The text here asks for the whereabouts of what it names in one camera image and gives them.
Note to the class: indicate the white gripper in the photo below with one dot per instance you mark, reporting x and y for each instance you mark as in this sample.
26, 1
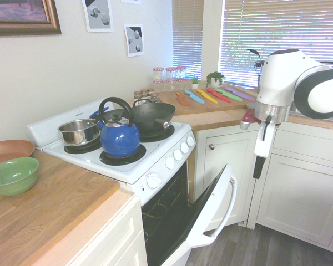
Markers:
263, 147

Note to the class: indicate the white oven door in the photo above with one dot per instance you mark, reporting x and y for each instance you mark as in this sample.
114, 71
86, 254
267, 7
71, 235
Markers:
211, 216

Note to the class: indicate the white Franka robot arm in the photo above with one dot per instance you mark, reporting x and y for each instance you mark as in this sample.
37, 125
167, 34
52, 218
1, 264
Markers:
277, 77

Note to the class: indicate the white corner cabinet door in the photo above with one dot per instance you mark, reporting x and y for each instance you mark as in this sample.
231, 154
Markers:
230, 180

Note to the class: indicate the white sink cabinet door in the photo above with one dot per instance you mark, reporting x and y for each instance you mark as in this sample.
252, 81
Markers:
294, 199

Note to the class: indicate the metal cabinet knob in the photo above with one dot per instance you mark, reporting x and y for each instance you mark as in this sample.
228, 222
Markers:
211, 146

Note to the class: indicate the white cabinet drawer front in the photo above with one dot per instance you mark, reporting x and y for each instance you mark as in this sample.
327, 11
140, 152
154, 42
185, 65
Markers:
302, 144

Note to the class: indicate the white range knob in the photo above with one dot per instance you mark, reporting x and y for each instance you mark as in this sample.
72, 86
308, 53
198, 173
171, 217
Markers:
153, 180
169, 163
178, 154
191, 141
184, 147

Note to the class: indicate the purple knife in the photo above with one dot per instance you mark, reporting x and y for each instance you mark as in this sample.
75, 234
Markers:
240, 93

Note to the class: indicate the green knife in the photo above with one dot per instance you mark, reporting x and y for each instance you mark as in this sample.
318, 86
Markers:
227, 94

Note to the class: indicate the red knife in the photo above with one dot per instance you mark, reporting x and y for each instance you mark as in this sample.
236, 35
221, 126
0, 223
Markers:
217, 94

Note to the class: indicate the yellow knife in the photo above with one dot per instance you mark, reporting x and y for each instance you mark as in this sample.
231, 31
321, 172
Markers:
208, 97

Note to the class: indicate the blue knife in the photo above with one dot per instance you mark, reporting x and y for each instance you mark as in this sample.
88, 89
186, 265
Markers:
195, 97

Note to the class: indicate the leafy plant white pot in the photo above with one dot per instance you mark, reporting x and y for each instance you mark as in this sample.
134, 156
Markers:
216, 79

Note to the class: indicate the orange knife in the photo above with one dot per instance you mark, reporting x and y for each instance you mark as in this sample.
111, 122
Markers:
183, 101

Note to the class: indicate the black stove burner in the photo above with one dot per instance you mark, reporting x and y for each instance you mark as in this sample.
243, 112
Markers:
77, 149
133, 158
161, 133

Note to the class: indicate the tiny plant white pot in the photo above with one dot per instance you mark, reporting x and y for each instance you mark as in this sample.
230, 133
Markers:
195, 84

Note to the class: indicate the glass jar checkered lid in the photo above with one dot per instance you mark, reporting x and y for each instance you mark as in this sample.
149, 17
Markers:
181, 84
171, 86
158, 86
171, 74
158, 74
181, 72

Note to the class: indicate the small spice jar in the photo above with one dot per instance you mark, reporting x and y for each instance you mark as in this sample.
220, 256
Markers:
155, 98
151, 91
137, 95
144, 94

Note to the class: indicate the white electric range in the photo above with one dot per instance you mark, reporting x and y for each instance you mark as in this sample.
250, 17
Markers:
119, 171

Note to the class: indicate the wide window blind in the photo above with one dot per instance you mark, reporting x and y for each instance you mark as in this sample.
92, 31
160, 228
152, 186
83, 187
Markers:
280, 27

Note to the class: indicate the narrow window blind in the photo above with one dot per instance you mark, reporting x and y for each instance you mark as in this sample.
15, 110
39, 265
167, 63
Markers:
187, 38

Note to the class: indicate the white cabinet beside range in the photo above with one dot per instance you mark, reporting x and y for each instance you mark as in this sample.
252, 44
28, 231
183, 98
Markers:
113, 243

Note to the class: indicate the small grey shapes print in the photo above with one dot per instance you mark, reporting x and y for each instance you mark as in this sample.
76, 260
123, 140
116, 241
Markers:
134, 40

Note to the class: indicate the stainless steel saucepan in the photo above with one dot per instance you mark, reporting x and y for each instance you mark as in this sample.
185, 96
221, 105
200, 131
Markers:
75, 135

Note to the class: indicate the large grey shapes print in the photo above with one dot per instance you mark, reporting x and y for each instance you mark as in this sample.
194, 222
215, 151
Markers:
98, 15

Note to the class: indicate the green ceramic bowl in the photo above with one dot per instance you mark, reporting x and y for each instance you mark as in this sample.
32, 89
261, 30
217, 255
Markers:
14, 177

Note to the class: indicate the gold framed painting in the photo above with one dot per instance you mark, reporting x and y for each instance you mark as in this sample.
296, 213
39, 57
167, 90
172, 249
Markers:
22, 14

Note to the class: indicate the red wrist camera mount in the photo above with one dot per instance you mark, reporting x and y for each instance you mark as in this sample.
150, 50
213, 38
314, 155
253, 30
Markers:
249, 115

